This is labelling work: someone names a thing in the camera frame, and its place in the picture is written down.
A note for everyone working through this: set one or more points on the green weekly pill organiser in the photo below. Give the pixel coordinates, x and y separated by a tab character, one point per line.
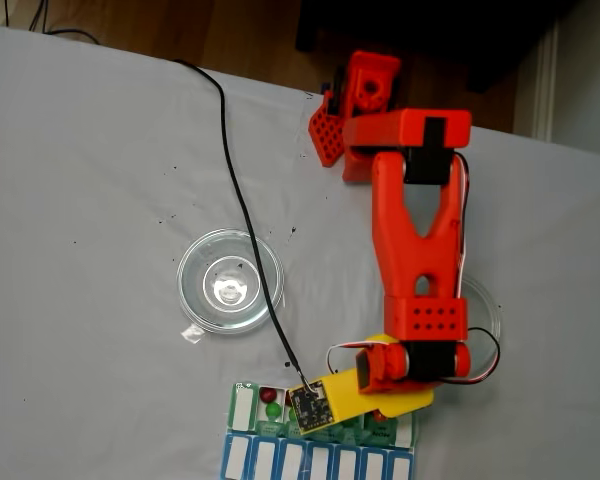
242	410

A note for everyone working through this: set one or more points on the white table cloth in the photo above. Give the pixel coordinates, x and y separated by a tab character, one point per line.
80	200

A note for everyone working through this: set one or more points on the blue weekly pill organiser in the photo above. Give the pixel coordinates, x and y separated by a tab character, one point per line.
237	457

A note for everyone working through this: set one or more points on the green candy pill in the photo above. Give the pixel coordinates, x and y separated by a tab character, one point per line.
272	411
292	414

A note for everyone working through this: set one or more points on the red candy pill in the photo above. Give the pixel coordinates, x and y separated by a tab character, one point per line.
287	398
267	395

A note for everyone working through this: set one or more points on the glass bowl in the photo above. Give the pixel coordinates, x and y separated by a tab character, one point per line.
490	310
195	280

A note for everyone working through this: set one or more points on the camera board on yellow mount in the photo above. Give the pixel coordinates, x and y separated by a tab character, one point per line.
342	397

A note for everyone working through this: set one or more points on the black furniture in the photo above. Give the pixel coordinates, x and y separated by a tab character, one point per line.
405	20

